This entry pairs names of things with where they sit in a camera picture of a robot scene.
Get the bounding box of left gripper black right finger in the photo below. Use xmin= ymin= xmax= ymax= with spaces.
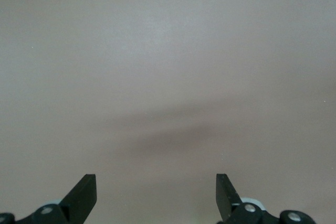
xmin=216 ymin=173 xmax=280 ymax=224

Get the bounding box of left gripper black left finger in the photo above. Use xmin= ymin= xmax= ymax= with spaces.
xmin=15 ymin=174 xmax=97 ymax=224

